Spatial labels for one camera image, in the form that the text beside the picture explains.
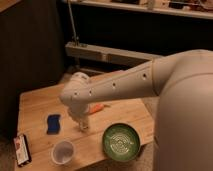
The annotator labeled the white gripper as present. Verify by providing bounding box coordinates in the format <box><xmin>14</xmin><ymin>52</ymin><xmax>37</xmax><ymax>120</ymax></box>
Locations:
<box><xmin>68</xmin><ymin>107</ymin><xmax>89</xmax><ymax>129</ymax></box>

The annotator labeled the small clear bottle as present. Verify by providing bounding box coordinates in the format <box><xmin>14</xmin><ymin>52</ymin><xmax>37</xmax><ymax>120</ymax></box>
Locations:
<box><xmin>81</xmin><ymin>122</ymin><xmax>90</xmax><ymax>131</ymax></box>

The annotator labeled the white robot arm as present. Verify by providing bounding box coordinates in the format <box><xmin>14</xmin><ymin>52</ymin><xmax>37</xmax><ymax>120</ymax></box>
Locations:
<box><xmin>60</xmin><ymin>49</ymin><xmax>213</xmax><ymax>171</ymax></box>

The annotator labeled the blue sponge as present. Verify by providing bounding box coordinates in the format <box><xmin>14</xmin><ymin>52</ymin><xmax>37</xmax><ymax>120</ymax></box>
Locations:
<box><xmin>47</xmin><ymin>114</ymin><xmax>61</xmax><ymax>135</ymax></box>

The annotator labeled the orange carrot toy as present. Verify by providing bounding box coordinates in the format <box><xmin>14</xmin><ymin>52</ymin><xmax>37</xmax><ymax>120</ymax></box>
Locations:
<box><xmin>89</xmin><ymin>103</ymin><xmax>106</xmax><ymax>114</ymax></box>

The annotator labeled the green bowl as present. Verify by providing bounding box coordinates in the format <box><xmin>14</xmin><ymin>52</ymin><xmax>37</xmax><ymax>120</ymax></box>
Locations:
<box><xmin>102</xmin><ymin>123</ymin><xmax>141</xmax><ymax>162</ymax></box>

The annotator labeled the black snack packet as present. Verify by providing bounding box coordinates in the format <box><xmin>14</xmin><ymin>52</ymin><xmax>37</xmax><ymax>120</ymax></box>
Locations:
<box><xmin>14</xmin><ymin>134</ymin><xmax>32</xmax><ymax>167</ymax></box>

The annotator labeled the upper wooden shelf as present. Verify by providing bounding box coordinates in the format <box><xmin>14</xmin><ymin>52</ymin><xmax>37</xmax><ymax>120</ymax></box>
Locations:
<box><xmin>61</xmin><ymin>0</ymin><xmax>213</xmax><ymax>20</ymax></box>

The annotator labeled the grey metal shelf frame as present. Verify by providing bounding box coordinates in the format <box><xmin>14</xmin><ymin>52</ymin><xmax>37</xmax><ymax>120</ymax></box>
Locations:
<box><xmin>64</xmin><ymin>0</ymin><xmax>160</xmax><ymax>66</ymax></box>

